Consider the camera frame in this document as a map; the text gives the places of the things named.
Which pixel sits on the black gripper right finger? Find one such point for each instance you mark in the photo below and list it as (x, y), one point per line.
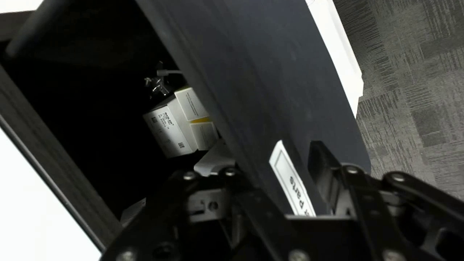
(399, 216)

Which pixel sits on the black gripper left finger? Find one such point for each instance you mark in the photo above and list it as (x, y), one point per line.
(193, 217)

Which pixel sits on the black fabric storage box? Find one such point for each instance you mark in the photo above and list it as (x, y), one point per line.
(264, 74)

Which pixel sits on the white label on box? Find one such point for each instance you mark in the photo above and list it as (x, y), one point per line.
(290, 181)

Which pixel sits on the white product box inside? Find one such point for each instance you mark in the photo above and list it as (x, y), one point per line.
(181, 125)

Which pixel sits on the black cube cabinet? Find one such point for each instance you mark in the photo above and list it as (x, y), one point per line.
(81, 75)

